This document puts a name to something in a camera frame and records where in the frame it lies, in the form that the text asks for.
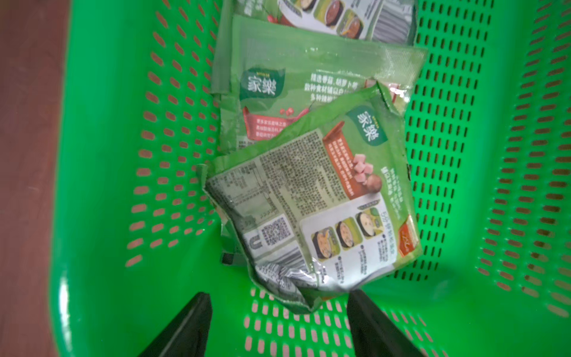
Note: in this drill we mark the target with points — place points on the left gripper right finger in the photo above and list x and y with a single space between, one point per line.
373 333

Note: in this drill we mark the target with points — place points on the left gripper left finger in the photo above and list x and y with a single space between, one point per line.
187 334

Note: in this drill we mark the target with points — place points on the green plastic basket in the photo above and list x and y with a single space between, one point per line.
488 142

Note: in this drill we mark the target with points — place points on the green packet with ham picture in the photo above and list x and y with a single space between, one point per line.
326 206

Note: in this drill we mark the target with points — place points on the green packet red label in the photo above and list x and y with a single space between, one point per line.
270 76

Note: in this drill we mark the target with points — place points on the green packet at basket top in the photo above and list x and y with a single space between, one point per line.
385 21

